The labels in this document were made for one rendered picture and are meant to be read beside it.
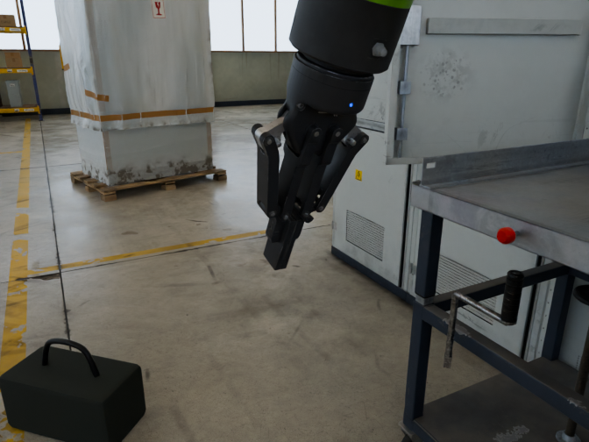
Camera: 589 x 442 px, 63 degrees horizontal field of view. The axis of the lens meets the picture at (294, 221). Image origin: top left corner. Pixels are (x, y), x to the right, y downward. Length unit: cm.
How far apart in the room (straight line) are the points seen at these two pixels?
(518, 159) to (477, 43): 36
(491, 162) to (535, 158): 17
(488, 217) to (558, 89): 72
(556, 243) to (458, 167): 38
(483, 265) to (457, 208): 92
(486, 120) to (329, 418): 107
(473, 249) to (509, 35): 84
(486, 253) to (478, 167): 73
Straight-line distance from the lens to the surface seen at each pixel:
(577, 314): 184
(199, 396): 184
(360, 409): 178
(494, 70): 157
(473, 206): 108
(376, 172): 244
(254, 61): 1256
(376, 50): 41
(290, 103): 44
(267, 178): 46
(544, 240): 99
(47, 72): 1158
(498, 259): 196
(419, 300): 131
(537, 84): 165
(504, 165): 138
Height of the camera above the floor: 114
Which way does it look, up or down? 19 degrees down
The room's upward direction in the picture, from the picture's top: straight up
